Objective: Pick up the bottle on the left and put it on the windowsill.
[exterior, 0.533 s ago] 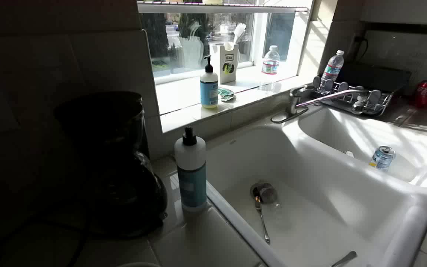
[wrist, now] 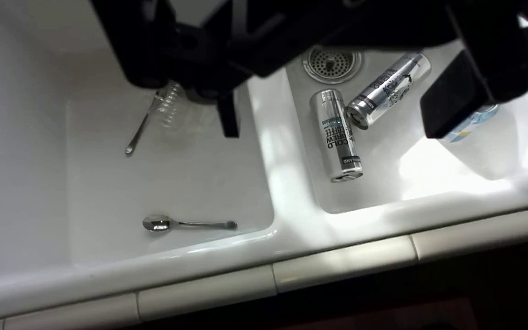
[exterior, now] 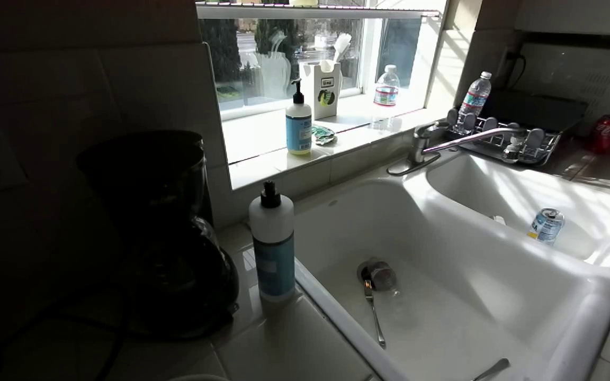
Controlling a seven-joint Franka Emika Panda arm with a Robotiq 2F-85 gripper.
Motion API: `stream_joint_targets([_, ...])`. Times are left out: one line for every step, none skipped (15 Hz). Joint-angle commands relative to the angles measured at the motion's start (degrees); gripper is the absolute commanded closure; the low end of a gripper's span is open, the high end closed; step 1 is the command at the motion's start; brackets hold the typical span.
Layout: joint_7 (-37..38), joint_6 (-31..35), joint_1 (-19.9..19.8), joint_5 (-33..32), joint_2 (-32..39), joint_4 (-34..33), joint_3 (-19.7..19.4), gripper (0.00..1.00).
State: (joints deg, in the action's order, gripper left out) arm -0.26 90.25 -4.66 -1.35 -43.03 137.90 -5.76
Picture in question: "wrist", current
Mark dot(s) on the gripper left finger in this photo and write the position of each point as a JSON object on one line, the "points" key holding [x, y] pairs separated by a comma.
{"points": [[177, 41]]}

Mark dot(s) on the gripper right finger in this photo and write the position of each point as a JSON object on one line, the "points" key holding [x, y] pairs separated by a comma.
{"points": [[488, 59]]}

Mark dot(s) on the clear bottle with blue label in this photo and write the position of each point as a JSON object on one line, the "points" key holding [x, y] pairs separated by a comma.
{"points": [[468, 123]]}

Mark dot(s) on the clear ribbed plastic cup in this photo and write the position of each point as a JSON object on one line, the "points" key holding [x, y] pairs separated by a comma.
{"points": [[170, 107]]}

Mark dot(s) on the long thin metal spoon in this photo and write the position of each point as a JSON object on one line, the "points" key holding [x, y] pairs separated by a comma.
{"points": [[139, 133]]}

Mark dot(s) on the silver can with animal print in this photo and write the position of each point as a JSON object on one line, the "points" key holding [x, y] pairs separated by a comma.
{"points": [[387, 89]]}

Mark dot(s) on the metal sink drain strainer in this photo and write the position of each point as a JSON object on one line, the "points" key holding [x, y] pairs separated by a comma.
{"points": [[332, 64]]}

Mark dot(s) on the silver can with black print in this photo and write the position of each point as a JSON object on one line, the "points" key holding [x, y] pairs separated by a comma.
{"points": [[337, 137]]}

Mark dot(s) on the short metal spoon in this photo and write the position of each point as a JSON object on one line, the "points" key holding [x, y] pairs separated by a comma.
{"points": [[158, 223]]}

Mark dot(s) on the white double sink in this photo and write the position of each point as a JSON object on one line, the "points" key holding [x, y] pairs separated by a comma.
{"points": [[291, 220]]}

